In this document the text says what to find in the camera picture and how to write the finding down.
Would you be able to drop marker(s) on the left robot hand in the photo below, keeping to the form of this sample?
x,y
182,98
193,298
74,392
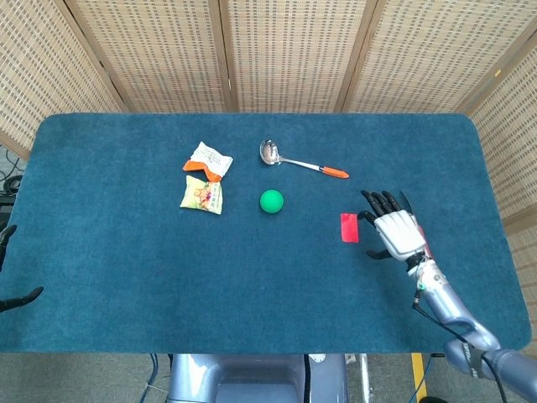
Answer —
x,y
8,239

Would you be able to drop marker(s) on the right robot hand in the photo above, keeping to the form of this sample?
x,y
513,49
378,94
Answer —
x,y
398,233

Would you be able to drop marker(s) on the red plastic piece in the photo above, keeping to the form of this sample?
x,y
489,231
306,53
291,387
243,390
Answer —
x,y
349,228

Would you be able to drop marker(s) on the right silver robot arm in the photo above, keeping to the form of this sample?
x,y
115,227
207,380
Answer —
x,y
444,298

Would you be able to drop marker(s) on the green ball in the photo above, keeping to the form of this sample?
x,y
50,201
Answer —
x,y
272,201

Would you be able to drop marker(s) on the blue carpet table cloth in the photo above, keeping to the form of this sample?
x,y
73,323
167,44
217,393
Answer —
x,y
168,268

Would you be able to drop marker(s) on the yellow green snack bag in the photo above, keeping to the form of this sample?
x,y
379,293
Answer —
x,y
201,195

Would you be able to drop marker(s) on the white orange snack bag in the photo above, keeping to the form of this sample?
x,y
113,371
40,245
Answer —
x,y
210,159

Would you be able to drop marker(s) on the woven rattan folding screen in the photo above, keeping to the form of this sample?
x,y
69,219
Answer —
x,y
293,50

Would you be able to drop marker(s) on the silver blue robot torso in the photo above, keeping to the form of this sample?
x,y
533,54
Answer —
x,y
235,373

